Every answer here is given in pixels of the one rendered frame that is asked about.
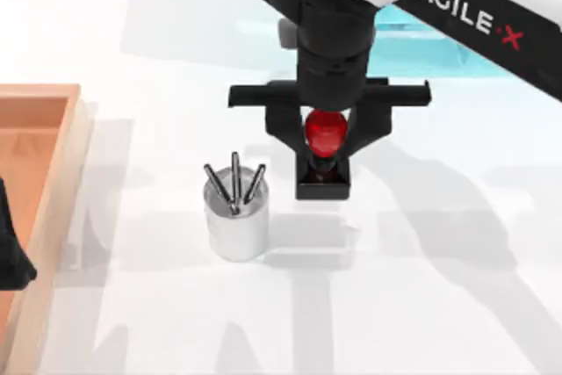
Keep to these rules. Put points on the pale grey rounded box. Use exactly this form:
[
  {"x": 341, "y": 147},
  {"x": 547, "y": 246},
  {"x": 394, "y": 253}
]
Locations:
[{"x": 287, "y": 34}]

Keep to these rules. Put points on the light blue rack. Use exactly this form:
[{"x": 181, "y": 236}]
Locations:
[{"x": 417, "y": 54}]

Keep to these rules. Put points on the white pen cup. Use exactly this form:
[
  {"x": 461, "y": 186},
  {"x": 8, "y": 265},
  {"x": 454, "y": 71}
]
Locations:
[{"x": 237, "y": 234}]

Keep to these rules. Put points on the shallow salmon-coloured box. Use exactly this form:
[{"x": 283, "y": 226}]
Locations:
[{"x": 48, "y": 164}]

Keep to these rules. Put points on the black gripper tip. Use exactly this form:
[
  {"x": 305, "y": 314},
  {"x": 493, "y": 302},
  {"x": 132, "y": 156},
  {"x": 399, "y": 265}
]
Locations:
[{"x": 11, "y": 252}]

